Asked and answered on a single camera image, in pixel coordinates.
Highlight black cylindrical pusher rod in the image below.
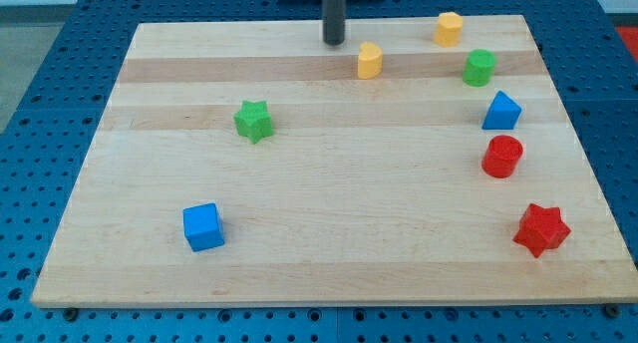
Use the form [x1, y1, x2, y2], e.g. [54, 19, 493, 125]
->
[322, 0, 346, 46]

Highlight yellow heart block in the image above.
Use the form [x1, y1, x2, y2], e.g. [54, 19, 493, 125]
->
[357, 42, 383, 80]

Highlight yellow hexagon block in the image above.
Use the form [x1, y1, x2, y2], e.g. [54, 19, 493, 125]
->
[433, 12, 464, 47]

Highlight green star block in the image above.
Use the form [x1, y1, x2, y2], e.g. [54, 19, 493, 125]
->
[233, 101, 274, 144]

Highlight green cylinder block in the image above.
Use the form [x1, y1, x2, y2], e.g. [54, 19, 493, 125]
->
[463, 49, 497, 87]

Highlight light wooden board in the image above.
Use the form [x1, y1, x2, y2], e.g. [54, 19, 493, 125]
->
[31, 15, 637, 308]

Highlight blue triangle block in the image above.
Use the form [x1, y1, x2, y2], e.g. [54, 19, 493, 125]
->
[481, 91, 522, 130]

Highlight red cylinder block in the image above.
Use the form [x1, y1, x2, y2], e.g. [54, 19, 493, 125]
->
[481, 135, 523, 178]

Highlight blue cube block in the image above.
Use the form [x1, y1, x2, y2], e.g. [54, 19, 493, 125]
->
[182, 203, 225, 252]

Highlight red star block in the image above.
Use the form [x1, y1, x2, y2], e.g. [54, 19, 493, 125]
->
[512, 203, 571, 258]

